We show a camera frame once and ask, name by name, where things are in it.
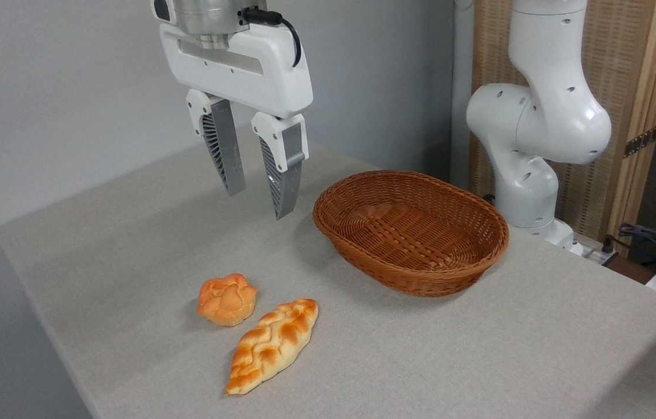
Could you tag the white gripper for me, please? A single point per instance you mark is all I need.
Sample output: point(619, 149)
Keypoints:
point(258, 73)

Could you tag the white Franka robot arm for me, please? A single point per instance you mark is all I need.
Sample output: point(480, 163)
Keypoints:
point(543, 116)

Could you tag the round orange bread roll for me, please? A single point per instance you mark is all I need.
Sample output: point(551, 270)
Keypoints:
point(227, 299)

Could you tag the brown woven wicker basket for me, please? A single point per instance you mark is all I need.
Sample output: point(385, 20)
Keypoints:
point(410, 233)

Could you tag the long braided bread loaf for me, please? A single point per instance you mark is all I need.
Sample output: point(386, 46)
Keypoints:
point(272, 346)

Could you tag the grey tablecloth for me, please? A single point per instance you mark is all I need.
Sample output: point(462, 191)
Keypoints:
point(362, 326)

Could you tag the dark metal screen hinge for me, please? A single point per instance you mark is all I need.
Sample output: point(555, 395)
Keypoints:
point(642, 141)

